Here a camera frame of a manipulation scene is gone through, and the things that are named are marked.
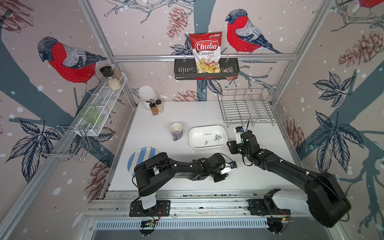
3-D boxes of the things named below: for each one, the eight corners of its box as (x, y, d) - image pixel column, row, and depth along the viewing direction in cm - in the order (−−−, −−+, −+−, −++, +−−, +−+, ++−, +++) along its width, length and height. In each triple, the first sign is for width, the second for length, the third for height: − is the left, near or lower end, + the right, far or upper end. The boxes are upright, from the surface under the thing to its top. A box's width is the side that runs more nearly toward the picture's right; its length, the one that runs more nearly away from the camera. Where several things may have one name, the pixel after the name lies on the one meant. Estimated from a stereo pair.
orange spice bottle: (151, 115, 116) (148, 107, 108) (152, 110, 119) (149, 102, 111) (157, 115, 116) (155, 107, 108) (158, 110, 119) (156, 102, 111)
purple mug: (170, 143, 98) (168, 136, 92) (172, 129, 105) (170, 122, 99) (182, 142, 98) (181, 136, 92) (183, 129, 105) (182, 122, 99)
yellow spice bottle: (157, 112, 118) (154, 104, 111) (158, 107, 122) (156, 99, 114) (162, 112, 118) (160, 104, 111) (163, 107, 122) (161, 99, 114)
